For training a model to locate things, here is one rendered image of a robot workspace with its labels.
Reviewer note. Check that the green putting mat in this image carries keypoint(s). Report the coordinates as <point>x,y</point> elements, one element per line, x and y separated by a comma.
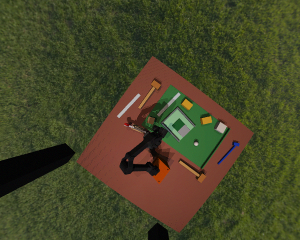
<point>205,134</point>

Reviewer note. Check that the blue golf putter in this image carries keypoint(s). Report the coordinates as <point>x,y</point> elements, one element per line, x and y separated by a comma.
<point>235,144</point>

